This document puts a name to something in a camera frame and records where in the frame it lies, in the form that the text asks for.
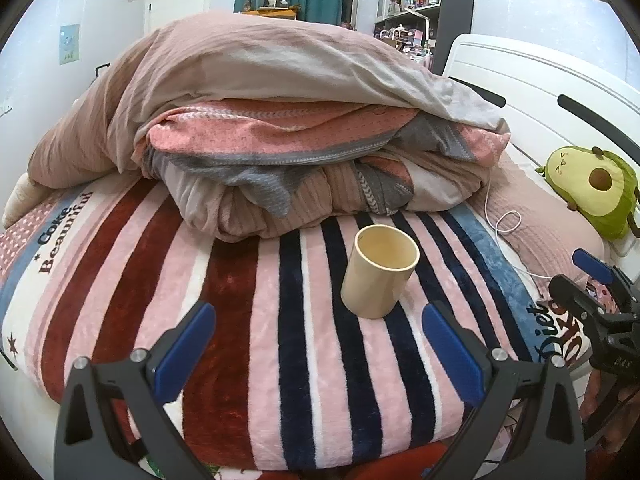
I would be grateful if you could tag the cluttered bookshelf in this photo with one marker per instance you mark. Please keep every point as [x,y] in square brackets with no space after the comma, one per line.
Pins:
[407,5]

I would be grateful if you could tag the white headboard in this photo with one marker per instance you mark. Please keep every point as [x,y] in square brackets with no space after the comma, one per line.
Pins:
[540,95]

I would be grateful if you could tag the white door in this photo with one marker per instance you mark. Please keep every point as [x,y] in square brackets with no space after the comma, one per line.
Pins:
[175,2]

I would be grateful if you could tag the striped fleece blanket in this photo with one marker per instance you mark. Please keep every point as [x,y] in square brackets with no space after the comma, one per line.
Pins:
[240,340]

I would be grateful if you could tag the cream cup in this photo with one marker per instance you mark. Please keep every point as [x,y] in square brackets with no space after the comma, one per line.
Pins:
[378,272]

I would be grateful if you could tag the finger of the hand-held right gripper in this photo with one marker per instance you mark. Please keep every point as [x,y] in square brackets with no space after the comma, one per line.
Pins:
[592,262]
[575,295]

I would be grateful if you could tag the pink and grey duvet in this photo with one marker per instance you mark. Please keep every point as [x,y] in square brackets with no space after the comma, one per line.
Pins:
[280,125]

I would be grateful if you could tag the blue wall poster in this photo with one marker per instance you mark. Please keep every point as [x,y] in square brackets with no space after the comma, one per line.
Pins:
[69,44]

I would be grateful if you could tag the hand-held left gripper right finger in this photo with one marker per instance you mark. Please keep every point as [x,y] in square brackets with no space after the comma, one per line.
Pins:
[452,350]

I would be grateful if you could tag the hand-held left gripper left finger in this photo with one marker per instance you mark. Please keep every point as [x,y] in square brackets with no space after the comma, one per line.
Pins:
[182,347]

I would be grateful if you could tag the pink pillow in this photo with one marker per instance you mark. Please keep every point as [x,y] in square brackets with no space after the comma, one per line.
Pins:
[540,220]

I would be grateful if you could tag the avocado plush toy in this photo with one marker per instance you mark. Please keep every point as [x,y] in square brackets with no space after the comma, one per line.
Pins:
[592,187]

